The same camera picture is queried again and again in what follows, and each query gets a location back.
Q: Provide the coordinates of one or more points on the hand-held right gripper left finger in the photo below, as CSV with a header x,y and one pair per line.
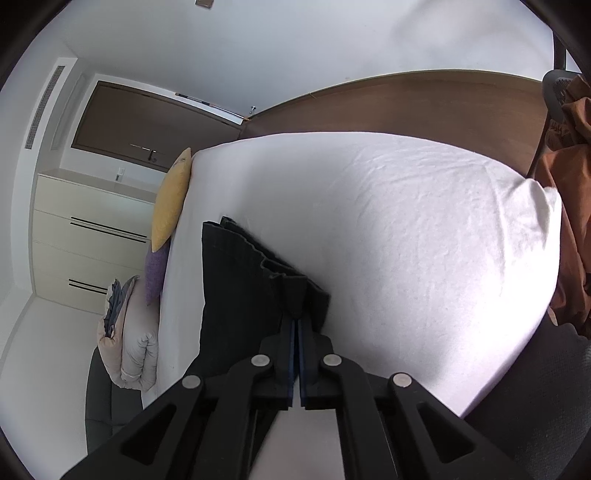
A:
x,y
290,364

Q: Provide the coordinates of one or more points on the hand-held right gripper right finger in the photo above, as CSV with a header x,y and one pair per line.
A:
x,y
303,364

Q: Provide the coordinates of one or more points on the black pants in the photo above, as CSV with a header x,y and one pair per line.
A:
x,y
235,286

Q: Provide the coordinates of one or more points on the folded beige duvet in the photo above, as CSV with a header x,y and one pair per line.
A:
x,y
136,341

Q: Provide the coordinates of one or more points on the bed with white sheet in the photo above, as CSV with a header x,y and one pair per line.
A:
x,y
392,230

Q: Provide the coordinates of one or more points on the purple pillow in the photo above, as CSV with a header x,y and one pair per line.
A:
x,y
154,274

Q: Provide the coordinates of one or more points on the folded blue jeans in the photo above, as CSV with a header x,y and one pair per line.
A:
x,y
114,307

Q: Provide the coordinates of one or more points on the dark grey headboard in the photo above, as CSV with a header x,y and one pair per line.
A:
x,y
104,406

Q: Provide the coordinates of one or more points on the yellow pillow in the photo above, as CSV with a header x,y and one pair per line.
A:
x,y
171,203

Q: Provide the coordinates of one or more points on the dark grey cloth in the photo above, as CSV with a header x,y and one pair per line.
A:
x,y
531,397

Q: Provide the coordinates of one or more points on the cream wardrobe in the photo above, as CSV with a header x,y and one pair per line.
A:
x,y
69,249

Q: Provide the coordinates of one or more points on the brown door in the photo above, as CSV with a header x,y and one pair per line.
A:
x,y
138,120

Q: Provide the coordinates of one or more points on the orange cloth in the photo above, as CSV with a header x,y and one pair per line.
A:
x,y
570,194

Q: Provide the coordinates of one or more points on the white air vent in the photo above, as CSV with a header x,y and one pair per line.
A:
x,y
44,108

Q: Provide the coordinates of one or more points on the grey fan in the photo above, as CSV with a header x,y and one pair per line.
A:
x,y
556,90

